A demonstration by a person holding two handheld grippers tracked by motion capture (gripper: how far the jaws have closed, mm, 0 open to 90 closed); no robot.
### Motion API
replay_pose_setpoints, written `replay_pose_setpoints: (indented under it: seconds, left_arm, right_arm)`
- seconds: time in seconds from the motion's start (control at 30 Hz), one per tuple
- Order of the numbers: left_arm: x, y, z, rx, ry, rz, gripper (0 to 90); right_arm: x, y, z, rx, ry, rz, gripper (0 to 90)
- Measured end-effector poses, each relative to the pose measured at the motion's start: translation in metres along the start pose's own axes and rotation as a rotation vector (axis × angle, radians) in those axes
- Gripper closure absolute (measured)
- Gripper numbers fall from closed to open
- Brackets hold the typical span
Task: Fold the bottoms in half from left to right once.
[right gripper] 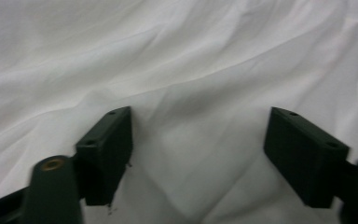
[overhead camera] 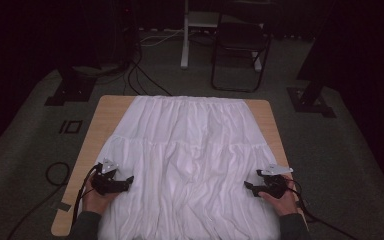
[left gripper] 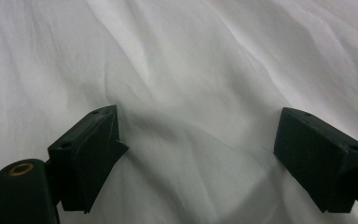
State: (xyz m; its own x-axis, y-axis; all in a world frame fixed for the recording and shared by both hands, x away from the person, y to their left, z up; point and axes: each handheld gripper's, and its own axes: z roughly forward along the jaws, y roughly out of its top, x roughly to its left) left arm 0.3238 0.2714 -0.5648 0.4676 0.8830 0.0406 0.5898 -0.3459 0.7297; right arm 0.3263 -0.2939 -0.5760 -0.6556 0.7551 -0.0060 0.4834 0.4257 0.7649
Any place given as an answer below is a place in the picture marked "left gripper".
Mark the white garment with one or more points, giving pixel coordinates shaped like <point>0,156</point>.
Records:
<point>183,62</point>

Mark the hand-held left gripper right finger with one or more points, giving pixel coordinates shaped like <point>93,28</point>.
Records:
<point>317,155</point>

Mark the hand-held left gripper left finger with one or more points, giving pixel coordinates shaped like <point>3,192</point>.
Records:
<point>84,161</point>

